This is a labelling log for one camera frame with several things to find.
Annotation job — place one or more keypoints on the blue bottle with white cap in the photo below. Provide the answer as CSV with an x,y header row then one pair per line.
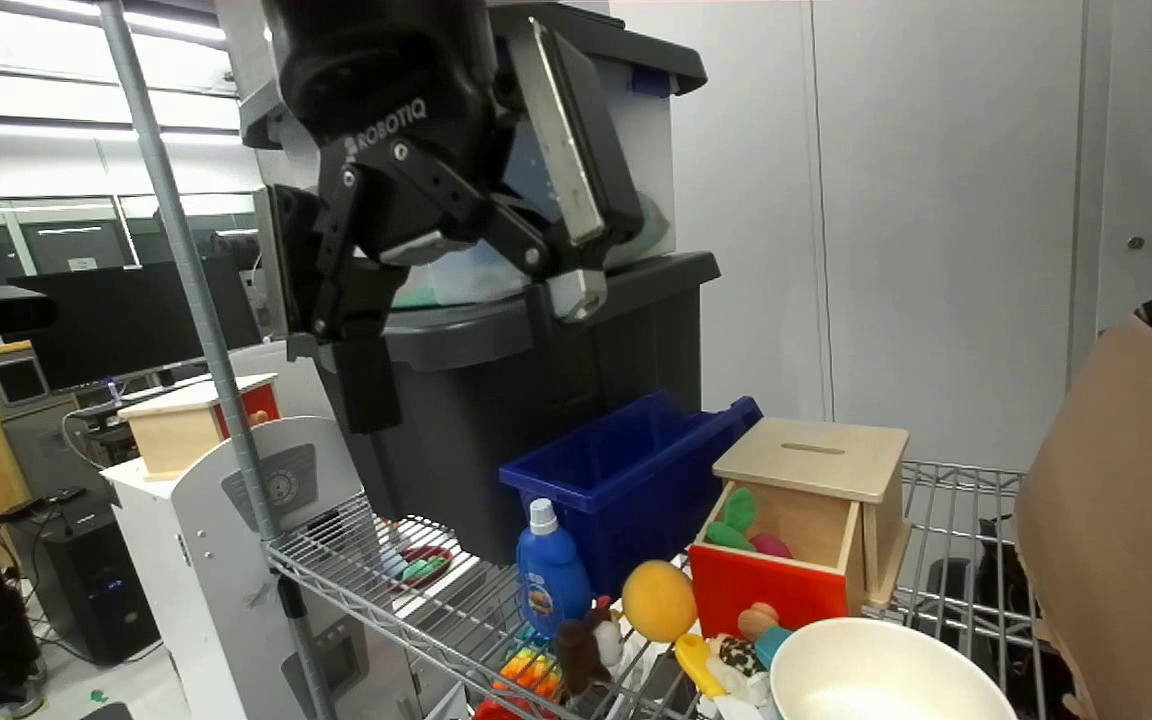
x,y
549,580

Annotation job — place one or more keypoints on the wooden box with red drawer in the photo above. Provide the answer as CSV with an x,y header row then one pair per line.
x,y
811,463

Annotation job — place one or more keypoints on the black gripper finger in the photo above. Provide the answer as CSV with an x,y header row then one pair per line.
x,y
370,383

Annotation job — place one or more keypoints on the small wooden box red side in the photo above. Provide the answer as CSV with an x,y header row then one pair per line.
x,y
179,434

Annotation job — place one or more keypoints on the black computer tower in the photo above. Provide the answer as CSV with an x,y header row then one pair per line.
x,y
82,573

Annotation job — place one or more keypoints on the white bowl with teal band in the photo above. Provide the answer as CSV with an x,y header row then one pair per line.
x,y
868,673

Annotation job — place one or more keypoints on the blue plastic bin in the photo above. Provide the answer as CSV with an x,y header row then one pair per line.
x,y
631,482

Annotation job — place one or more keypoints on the pink toy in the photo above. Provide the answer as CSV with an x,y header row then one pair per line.
x,y
774,544

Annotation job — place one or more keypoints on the black computer monitor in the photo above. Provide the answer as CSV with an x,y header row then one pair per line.
x,y
121,323

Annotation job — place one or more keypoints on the black storage tote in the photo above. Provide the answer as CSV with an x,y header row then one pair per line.
x,y
538,442

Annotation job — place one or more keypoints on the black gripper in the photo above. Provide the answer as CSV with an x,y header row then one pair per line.
x,y
390,64

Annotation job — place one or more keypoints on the small green red toy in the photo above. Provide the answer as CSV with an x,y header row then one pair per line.
x,y
417,567

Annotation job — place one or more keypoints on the white cabinet machine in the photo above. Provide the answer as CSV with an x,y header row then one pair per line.
x,y
188,560

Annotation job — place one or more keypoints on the yellow toy ball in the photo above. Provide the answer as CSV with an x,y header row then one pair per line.
x,y
657,601

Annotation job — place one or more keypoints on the brown cardboard box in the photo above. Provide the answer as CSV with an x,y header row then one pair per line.
x,y
1123,535

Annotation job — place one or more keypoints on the clear storage bin black lid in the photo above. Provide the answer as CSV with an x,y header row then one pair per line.
x,y
660,60

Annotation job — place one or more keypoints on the white black-spotted plush toy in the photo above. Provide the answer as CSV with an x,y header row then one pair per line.
x,y
740,667

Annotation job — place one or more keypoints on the rainbow coloured toy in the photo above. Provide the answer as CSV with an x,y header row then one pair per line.
x,y
530,673

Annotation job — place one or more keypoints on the brown animal plush toy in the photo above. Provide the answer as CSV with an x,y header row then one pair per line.
x,y
583,657

